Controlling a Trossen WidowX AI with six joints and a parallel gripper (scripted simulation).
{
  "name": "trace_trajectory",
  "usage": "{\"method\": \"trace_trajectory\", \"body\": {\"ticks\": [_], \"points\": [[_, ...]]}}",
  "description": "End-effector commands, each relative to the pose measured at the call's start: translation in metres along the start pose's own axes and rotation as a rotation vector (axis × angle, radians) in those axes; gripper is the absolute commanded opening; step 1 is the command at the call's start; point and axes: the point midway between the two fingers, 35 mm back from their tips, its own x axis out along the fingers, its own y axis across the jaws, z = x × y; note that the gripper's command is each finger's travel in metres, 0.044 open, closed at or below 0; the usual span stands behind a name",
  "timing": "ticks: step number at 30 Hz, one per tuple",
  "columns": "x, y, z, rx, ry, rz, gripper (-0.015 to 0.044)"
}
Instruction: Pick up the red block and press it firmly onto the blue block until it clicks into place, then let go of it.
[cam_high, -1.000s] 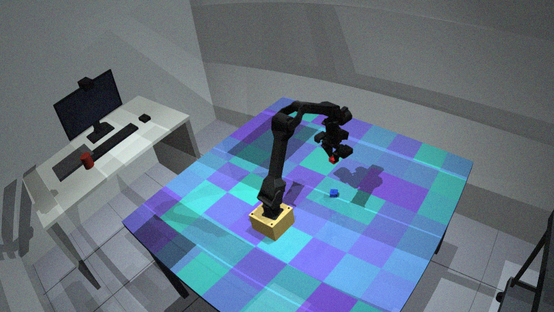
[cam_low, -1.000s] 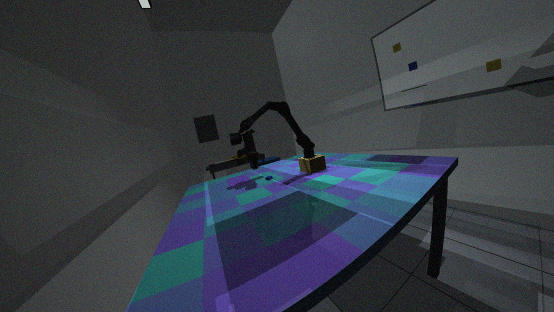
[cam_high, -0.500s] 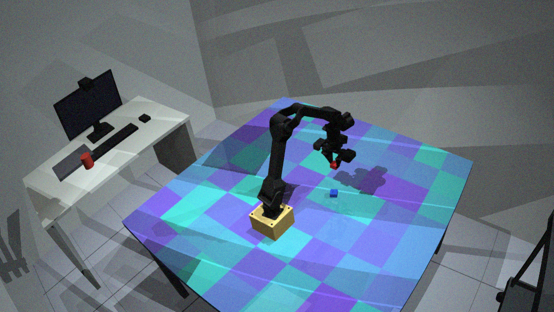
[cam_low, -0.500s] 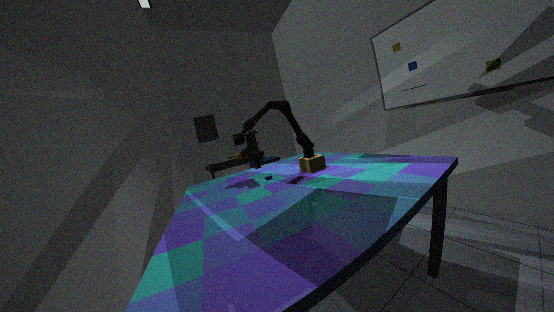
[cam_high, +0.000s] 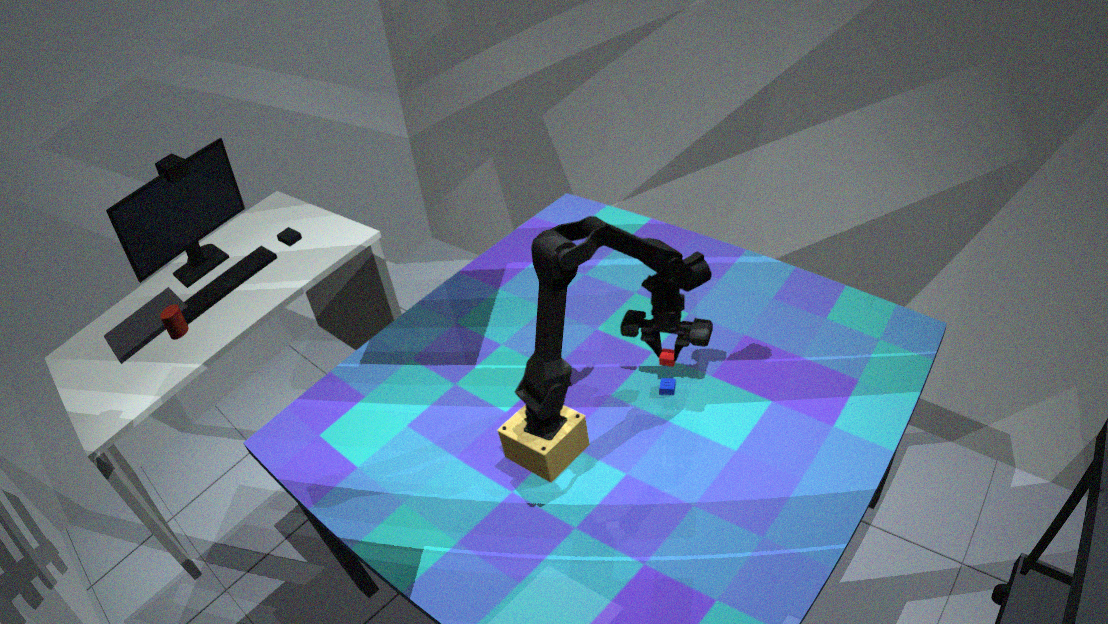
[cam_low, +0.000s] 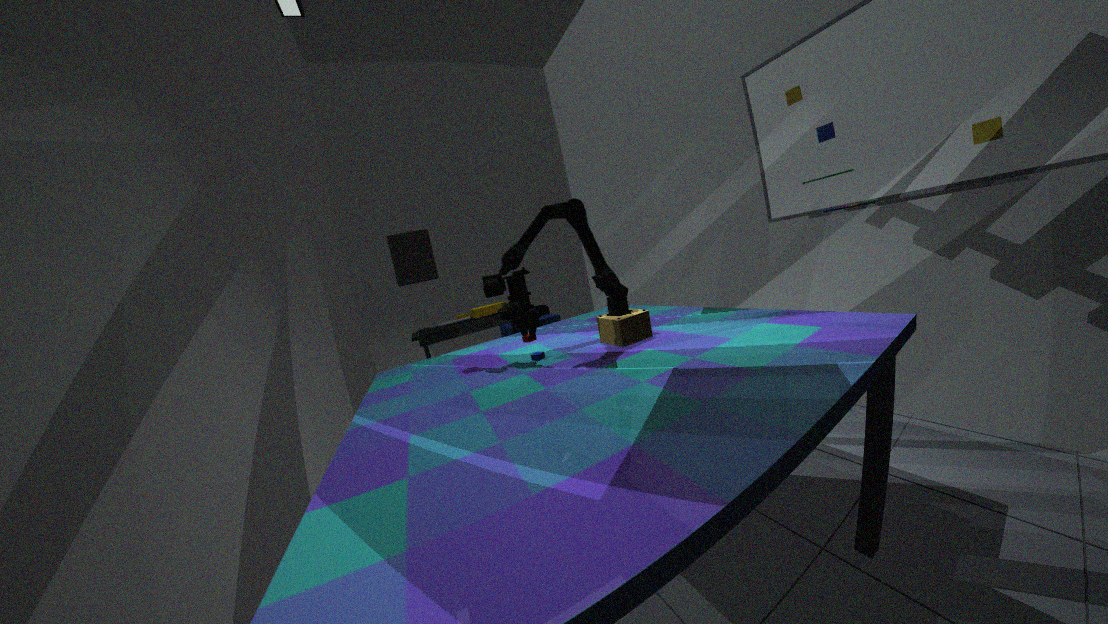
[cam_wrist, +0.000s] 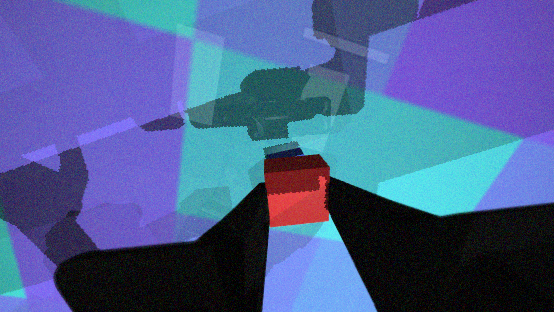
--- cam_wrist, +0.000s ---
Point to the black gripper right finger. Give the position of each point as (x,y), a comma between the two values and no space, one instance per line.
(414,261)

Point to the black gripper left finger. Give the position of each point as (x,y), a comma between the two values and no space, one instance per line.
(223,270)

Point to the blue studded block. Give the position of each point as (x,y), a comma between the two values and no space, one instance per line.
(287,153)

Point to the red block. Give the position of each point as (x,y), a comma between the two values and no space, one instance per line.
(297,189)

